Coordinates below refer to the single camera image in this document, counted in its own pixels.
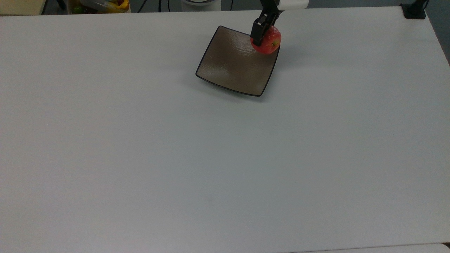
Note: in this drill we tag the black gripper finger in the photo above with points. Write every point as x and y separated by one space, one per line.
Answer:
260 31

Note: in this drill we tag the square brown ceramic plate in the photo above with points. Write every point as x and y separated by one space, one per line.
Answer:
233 63

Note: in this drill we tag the red apple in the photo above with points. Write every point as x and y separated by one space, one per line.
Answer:
268 41

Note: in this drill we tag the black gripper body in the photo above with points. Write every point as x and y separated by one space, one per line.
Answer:
270 6

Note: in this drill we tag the black table clamp mount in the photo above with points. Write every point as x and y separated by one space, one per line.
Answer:
415 10

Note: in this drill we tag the green toy fruit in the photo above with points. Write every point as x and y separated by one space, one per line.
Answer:
77 9

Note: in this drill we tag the yellow toy fruit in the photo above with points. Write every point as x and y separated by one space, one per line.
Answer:
117 6

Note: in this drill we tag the beige cabinet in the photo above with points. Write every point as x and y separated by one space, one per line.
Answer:
21 7

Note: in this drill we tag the clear plastic fruit bin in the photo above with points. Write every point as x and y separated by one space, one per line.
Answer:
100 6

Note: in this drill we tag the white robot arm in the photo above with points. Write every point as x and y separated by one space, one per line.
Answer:
292 4

